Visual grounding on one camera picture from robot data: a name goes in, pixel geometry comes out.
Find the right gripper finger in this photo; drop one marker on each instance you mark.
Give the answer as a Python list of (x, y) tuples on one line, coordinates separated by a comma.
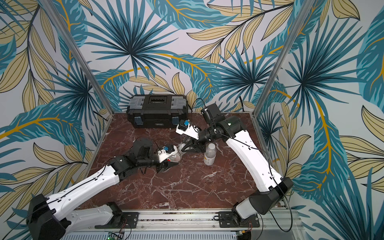
[(188, 150), (186, 142)]

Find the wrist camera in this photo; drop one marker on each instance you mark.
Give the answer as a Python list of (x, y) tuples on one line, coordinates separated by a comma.
[(166, 152), (186, 128)]

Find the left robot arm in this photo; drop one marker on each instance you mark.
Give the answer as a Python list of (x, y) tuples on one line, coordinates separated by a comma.
[(53, 217)]

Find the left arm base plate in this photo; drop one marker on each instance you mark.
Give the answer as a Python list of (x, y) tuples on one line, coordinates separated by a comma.
[(124, 220)]

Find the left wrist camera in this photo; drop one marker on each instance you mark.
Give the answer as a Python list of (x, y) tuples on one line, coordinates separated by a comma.
[(166, 152)]

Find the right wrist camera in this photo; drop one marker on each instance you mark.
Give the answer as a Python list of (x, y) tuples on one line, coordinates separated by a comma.
[(186, 128)]

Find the large white label bottle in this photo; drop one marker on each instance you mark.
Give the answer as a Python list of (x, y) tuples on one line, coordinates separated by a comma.
[(209, 156)]

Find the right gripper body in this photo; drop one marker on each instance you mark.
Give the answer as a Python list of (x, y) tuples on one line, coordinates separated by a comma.
[(193, 141)]

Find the left aluminium corner post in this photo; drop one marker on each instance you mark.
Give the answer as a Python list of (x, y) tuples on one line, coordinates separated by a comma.
[(73, 47)]

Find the aluminium front rail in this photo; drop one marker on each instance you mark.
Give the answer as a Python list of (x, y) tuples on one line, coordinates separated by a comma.
[(201, 224)]

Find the aluminium corner post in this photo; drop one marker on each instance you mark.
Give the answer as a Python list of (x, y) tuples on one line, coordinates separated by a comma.
[(73, 47), (297, 24)]

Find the right aluminium corner post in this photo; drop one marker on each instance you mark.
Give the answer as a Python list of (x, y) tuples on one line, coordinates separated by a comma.
[(297, 24)]

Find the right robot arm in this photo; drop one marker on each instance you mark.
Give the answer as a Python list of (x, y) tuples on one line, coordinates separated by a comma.
[(271, 186)]

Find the black plastic toolbox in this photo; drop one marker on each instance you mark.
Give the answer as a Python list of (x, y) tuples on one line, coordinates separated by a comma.
[(157, 111)]

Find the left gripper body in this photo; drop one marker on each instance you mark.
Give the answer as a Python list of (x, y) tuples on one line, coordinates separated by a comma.
[(161, 166)]

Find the small clear bottle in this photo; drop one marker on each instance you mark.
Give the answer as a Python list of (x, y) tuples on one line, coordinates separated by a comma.
[(178, 153)]

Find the white cap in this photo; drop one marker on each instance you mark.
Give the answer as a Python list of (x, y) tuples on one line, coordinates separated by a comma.
[(211, 146)]

